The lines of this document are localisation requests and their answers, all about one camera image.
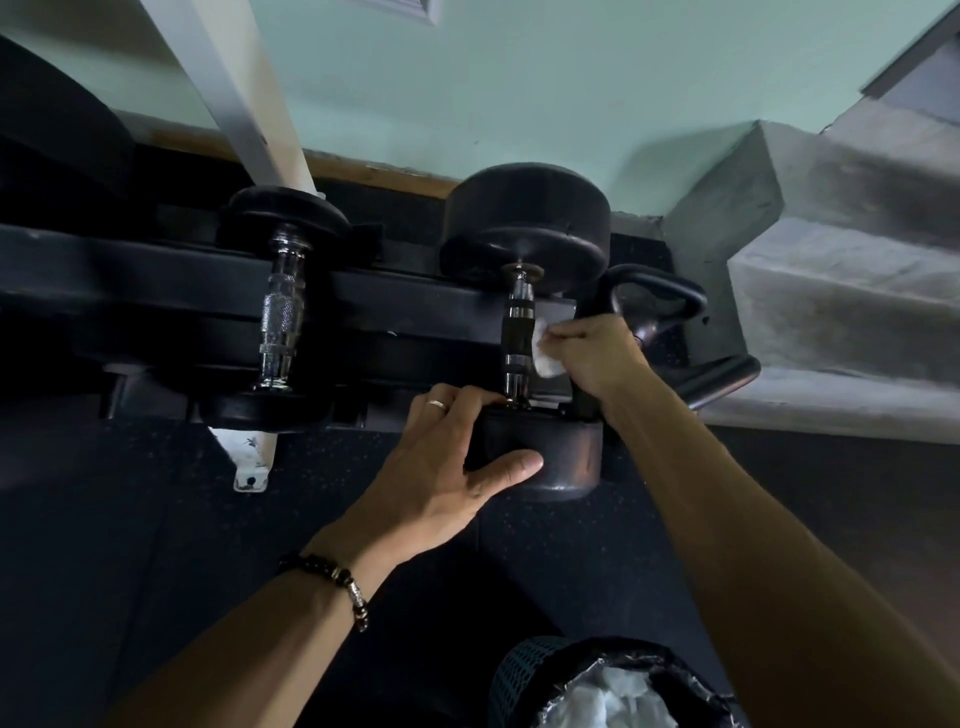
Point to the person's right hand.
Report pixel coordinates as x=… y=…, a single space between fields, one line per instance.
x=604 y=356

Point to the person's left hand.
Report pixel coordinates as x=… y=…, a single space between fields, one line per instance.
x=427 y=472

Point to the person's right fingers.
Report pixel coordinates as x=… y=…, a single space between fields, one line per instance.
x=570 y=337

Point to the person's left thumb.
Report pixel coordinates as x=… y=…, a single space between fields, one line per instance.
x=506 y=471

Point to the white cleaning wipe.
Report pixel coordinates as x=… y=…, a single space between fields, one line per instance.
x=541 y=356

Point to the large black dumbbell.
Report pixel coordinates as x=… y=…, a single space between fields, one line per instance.
x=525 y=206

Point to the person's left forearm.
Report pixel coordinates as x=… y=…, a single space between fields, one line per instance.
x=262 y=645

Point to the person's right forearm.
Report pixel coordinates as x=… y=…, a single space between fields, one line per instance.
x=765 y=570

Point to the dark woven plastic waste basket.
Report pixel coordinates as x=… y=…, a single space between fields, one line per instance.
x=517 y=675

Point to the crumpled white tissues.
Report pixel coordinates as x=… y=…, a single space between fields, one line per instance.
x=611 y=697

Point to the black bin liner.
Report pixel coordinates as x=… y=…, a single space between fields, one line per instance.
x=675 y=667

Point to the wooden skirting board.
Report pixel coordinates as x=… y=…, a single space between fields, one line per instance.
x=360 y=171

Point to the small black dumbbell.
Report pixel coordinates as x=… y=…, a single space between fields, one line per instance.
x=281 y=307

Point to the grey concrete stairs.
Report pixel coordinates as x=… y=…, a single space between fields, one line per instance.
x=840 y=247

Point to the black dumbbell rack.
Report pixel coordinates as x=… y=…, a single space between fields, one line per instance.
x=112 y=274

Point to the large black rubber disc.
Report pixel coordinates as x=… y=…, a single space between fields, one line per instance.
x=52 y=127

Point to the white metal foot bracket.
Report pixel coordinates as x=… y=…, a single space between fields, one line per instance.
x=246 y=459

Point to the white metal post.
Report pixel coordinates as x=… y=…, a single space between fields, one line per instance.
x=232 y=82

